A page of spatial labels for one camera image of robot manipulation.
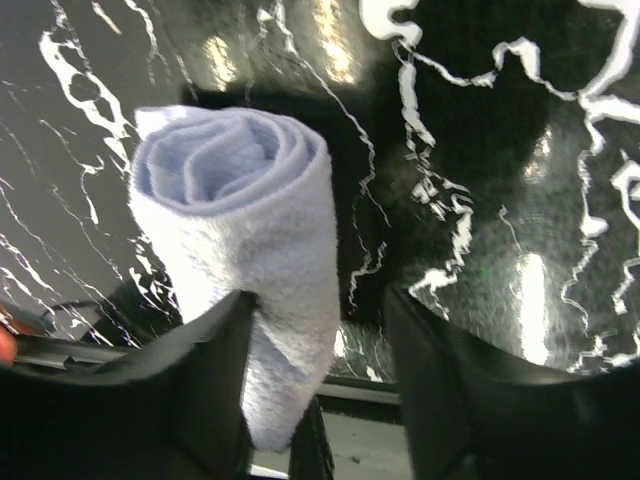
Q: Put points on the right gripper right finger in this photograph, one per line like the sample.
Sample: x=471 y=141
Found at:
x=474 y=411

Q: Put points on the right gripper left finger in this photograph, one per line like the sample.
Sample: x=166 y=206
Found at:
x=169 y=410

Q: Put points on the white towel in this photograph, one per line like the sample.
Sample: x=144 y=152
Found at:
x=239 y=199

